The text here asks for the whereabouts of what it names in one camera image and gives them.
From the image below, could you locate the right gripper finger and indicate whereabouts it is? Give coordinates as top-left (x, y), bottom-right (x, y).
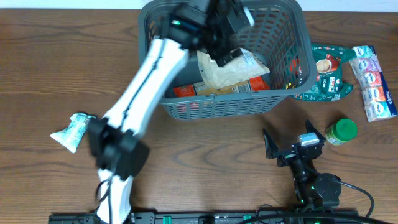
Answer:
top-left (305, 119), bottom-right (325, 144)
top-left (262, 129), bottom-right (279, 159)

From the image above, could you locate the beige paper pouch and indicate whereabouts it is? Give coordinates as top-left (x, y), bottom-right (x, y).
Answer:
top-left (197, 48), bottom-right (270, 89)

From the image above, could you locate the green coffee bag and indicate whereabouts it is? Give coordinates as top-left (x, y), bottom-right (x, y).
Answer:
top-left (292, 43), bottom-right (356, 102)

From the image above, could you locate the orange pasta package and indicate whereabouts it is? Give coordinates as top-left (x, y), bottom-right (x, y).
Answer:
top-left (172, 77), bottom-right (270, 98)

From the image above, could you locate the light blue wipes packet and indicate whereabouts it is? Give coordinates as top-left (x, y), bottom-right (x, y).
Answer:
top-left (50, 113), bottom-right (95, 153)

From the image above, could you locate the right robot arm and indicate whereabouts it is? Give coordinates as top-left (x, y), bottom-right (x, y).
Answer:
top-left (262, 120), bottom-right (341, 211)

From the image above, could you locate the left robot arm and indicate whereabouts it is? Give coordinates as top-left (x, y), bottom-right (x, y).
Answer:
top-left (87, 1), bottom-right (254, 223)

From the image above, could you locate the tissue pack multipack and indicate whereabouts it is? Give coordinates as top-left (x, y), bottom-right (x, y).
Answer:
top-left (349, 45), bottom-right (397, 122)

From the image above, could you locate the green lid jar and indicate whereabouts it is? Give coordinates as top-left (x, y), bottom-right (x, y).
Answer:
top-left (325, 118), bottom-right (358, 146)

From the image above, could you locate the grey plastic basket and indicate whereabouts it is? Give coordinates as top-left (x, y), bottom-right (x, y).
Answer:
top-left (137, 0), bottom-right (318, 121)

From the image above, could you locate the right black cable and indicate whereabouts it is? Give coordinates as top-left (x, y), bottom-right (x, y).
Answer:
top-left (334, 179), bottom-right (375, 218)

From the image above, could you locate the black cable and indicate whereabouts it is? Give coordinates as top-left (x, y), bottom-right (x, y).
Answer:
top-left (334, 179), bottom-right (375, 218)
top-left (94, 37), bottom-right (169, 224)

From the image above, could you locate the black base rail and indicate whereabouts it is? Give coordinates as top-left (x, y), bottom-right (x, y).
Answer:
top-left (48, 210), bottom-right (353, 224)

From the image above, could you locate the left black cable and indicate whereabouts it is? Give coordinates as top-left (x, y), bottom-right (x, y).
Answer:
top-left (94, 37), bottom-right (169, 224)

